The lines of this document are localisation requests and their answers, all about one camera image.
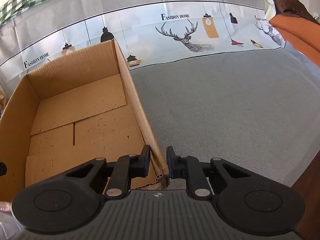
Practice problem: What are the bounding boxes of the grey deer printed cloth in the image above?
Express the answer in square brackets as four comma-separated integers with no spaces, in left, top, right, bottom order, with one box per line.
[0,0,314,193]

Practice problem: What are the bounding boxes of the cardboard box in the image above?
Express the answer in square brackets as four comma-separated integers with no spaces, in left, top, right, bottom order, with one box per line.
[0,38,170,203]

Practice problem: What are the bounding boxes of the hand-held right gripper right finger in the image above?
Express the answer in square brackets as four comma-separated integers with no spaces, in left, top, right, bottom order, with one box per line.
[166,146,255,200]

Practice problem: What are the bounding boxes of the brown cloth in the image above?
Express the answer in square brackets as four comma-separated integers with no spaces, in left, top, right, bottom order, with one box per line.
[274,0,320,25]

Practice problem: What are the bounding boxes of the green checkered cloth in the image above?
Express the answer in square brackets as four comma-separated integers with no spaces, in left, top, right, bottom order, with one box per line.
[0,0,100,25]

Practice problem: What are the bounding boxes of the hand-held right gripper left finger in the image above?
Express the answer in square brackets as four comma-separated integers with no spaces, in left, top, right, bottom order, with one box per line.
[59,144,151,200]

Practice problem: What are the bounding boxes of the orange cushion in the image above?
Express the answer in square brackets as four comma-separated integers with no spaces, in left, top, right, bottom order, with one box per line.
[270,15,320,68]

